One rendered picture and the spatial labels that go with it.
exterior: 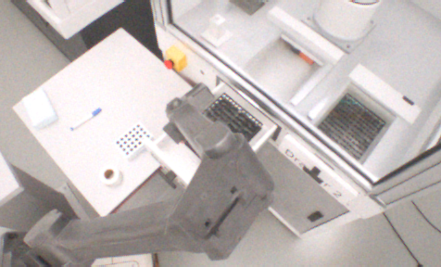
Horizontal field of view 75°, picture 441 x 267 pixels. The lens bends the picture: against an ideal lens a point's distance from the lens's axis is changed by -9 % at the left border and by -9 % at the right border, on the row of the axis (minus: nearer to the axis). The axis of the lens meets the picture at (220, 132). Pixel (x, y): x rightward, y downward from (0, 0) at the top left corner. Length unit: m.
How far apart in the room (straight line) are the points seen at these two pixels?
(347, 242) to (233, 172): 1.70
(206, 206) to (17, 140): 2.10
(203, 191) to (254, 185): 0.07
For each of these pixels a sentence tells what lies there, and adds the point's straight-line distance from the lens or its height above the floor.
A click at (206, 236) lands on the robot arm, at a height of 1.49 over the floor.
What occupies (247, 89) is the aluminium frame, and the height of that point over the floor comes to 0.99.
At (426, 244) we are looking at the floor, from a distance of 2.26.
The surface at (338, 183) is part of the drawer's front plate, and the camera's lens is 1.02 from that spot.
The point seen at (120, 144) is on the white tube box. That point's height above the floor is 0.80.
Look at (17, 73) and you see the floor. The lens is 2.66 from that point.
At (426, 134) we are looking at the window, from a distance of 0.75.
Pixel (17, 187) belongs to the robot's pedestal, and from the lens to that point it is 1.30.
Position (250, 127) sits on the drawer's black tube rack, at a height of 0.90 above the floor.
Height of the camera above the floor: 1.82
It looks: 65 degrees down
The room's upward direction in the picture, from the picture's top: 5 degrees clockwise
